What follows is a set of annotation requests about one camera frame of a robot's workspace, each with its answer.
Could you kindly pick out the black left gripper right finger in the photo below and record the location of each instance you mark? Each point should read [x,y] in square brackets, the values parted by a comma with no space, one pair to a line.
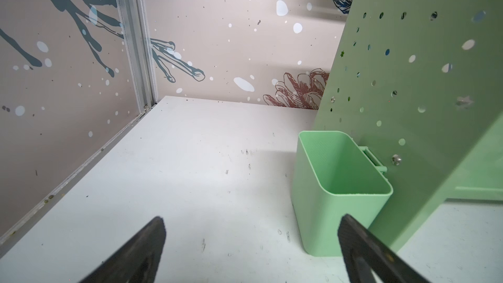
[366,257]

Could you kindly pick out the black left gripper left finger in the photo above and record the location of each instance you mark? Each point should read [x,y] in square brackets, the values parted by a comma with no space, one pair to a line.
[137,260]

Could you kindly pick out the green plastic hanging bin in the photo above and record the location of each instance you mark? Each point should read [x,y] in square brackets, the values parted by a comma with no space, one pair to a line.
[333,177]

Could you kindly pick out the green wooden shelf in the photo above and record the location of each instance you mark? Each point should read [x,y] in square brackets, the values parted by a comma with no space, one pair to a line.
[419,82]

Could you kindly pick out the aluminium frame post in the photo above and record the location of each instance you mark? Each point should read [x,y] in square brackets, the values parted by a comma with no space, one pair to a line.
[136,40]

